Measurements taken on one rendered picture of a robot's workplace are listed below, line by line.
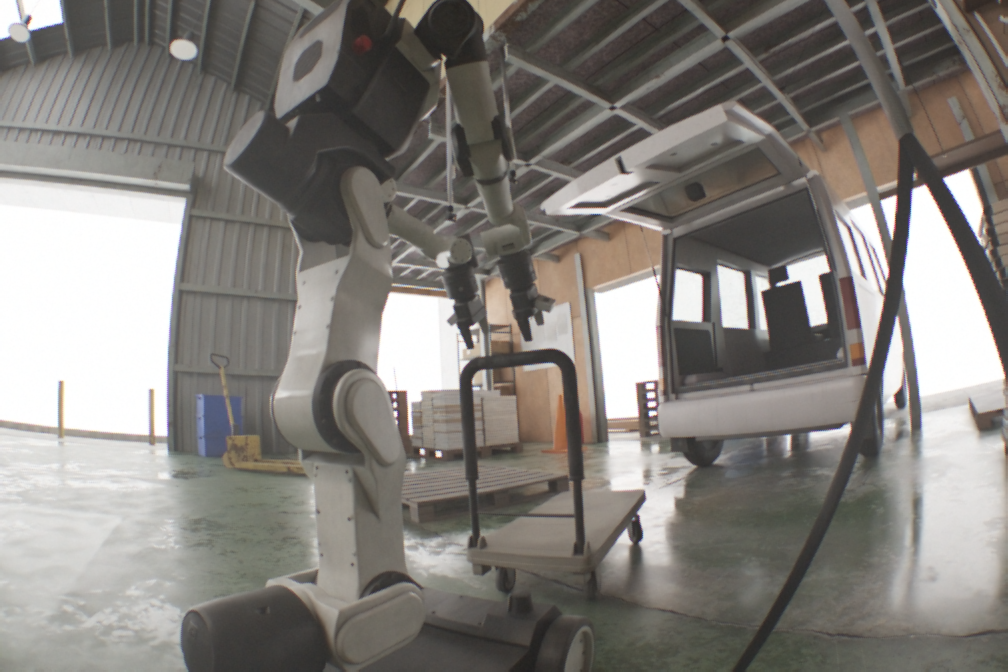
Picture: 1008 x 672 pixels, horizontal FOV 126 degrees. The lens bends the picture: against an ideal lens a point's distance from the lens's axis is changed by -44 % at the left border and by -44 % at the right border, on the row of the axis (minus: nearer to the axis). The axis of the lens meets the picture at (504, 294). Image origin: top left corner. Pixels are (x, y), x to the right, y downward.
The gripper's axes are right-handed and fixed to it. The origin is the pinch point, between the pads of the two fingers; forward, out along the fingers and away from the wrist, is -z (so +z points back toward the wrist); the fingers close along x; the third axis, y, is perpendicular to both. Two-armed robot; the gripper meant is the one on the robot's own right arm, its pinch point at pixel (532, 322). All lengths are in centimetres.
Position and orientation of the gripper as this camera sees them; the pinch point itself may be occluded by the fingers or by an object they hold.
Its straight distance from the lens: 120.3
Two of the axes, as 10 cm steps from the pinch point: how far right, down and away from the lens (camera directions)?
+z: -2.8, -9.3, -2.3
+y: -8.9, 1.7, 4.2
